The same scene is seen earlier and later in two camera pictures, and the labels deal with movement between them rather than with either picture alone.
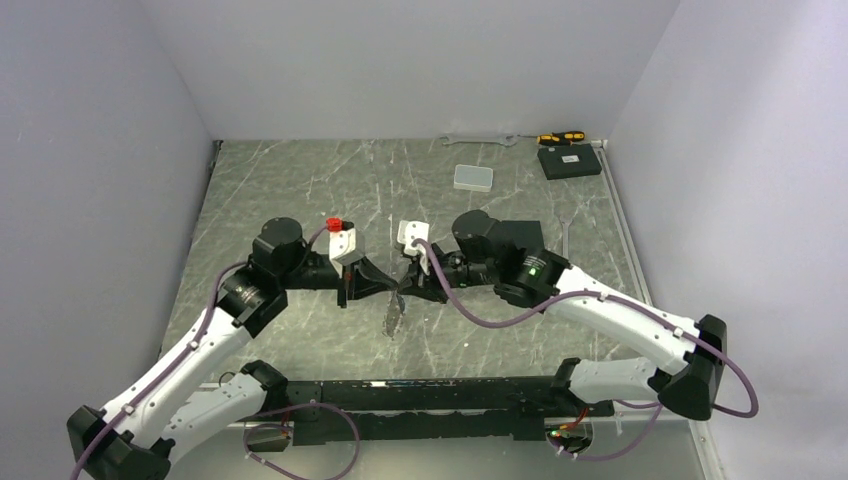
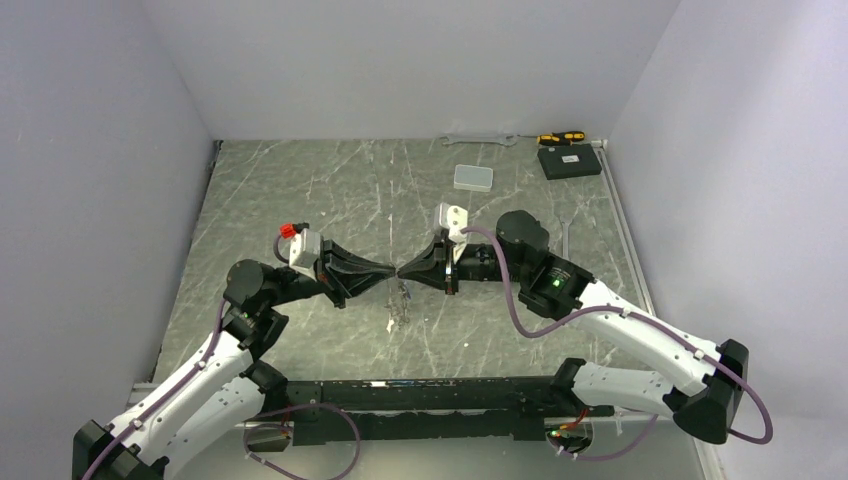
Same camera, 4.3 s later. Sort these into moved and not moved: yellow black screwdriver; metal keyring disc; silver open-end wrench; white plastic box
Moved: metal keyring disc
Not moved: silver open-end wrench; yellow black screwdriver; white plastic box
